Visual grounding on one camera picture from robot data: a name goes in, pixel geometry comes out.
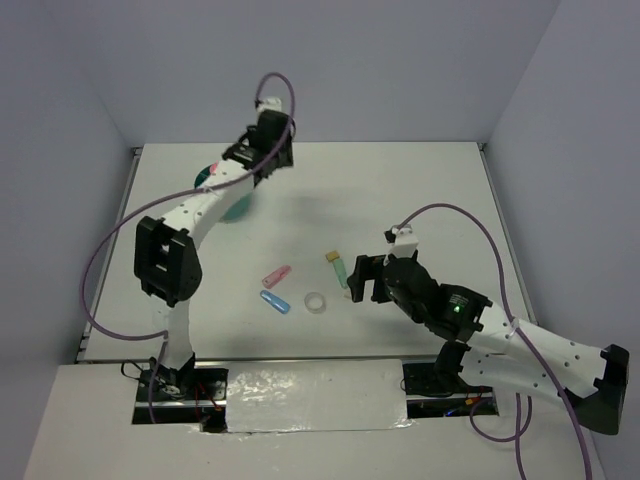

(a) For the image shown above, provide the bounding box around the yellow small eraser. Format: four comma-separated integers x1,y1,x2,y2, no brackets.
325,251,340,262

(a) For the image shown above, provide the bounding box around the purple cable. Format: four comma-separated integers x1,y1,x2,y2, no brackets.
397,203,594,480
81,72,297,426

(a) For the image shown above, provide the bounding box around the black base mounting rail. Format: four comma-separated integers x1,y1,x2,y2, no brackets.
132,359,498,434

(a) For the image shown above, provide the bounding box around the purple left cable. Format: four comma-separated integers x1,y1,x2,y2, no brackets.
81,72,297,426

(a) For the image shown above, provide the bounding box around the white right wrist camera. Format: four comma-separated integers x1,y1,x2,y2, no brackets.
384,224,419,260

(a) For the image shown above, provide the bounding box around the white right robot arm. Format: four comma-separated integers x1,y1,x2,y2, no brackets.
347,255,629,435

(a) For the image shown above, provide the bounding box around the teal round compartment organizer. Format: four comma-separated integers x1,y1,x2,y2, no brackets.
193,164,252,223

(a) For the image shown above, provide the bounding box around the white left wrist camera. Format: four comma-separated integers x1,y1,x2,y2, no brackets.
254,96,283,115

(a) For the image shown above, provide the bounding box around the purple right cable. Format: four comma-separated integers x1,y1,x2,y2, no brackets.
397,203,594,480

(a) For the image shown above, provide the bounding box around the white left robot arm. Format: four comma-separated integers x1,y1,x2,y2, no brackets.
134,109,294,399

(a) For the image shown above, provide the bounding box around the blue highlighter pen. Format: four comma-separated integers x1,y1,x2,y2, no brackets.
260,290,290,315

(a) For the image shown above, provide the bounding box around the silver foil sheet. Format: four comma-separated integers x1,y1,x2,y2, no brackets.
225,359,411,433

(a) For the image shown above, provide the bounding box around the pink highlighter pen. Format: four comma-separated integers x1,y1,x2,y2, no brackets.
262,265,291,289

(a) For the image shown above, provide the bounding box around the clear tape roll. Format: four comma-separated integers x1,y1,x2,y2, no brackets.
304,292,326,314

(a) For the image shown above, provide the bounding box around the green highlighter pen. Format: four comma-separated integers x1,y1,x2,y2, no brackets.
331,257,349,289

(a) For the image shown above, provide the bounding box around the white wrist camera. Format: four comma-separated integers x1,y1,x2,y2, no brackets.
384,224,419,260
254,96,283,115

